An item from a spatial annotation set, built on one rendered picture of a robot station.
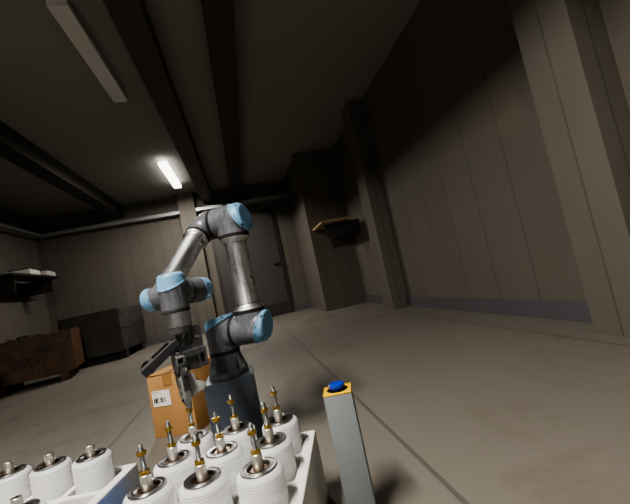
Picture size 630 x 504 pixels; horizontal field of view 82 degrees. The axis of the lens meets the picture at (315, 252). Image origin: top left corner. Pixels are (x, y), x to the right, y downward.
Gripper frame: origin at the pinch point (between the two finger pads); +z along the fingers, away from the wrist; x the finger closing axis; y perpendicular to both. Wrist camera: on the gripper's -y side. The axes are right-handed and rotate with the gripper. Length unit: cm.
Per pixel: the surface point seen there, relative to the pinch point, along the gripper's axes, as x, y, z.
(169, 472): -13.6, -8.6, 10.0
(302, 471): -29.1, 16.0, 16.3
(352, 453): -31.3, 28.7, 17.3
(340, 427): -30.4, 27.5, 10.8
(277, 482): -37.5, 6.5, 11.2
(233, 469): -21.3, 3.3, 12.4
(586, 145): -40, 192, -60
